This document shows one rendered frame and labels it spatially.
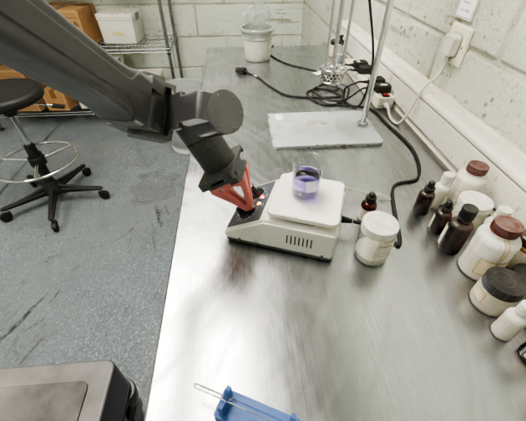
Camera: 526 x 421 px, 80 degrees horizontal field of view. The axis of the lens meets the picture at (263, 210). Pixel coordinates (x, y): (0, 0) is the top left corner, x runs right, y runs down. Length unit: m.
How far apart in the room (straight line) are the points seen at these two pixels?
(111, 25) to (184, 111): 2.29
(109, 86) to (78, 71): 0.05
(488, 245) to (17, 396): 1.04
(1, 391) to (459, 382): 0.97
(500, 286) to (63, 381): 0.94
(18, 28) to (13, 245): 1.77
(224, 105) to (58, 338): 1.27
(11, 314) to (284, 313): 1.37
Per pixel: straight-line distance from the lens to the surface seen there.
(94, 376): 0.98
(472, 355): 0.56
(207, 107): 0.42
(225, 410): 0.44
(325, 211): 0.53
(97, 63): 0.36
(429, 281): 0.60
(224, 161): 0.50
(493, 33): 0.90
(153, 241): 1.70
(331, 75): 0.87
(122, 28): 2.69
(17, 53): 0.31
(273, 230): 0.53
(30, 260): 1.89
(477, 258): 0.61
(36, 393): 1.02
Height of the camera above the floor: 1.19
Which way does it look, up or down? 42 degrees down
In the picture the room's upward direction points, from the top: straight up
